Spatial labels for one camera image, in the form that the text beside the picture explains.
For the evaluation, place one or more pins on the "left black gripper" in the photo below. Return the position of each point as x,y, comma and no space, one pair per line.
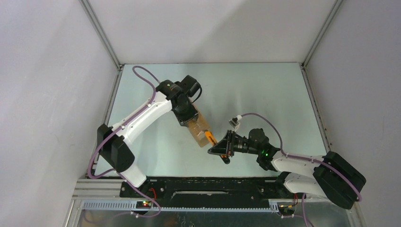
183,119

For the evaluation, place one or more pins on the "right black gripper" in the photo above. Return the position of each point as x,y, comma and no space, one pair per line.
226,146

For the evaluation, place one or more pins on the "brown cardboard express box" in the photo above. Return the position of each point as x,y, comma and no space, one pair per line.
197,127

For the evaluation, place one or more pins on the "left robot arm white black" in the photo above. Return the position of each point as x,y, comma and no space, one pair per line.
167,97

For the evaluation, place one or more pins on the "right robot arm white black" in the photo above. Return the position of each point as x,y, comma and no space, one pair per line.
329,176

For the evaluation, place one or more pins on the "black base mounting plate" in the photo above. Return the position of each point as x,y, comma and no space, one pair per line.
211,192

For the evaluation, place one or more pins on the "right controller board with leds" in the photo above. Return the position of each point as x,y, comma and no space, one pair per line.
286,211

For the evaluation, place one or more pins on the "controller board with leds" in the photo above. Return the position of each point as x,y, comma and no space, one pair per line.
144,205
286,211

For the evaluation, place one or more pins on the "left controller board with leds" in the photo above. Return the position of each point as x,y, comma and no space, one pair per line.
144,205

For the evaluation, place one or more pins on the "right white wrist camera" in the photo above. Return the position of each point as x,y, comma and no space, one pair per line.
235,122

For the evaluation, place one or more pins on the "grey slotted cable duct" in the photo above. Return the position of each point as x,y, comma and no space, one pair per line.
130,206

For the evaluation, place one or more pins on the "left aluminium frame post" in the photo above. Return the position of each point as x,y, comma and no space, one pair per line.
93,19

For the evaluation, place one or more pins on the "aluminium frame post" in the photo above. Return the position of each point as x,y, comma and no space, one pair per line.
93,19
322,31

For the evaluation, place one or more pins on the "right aluminium frame post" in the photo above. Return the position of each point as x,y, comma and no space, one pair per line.
322,31

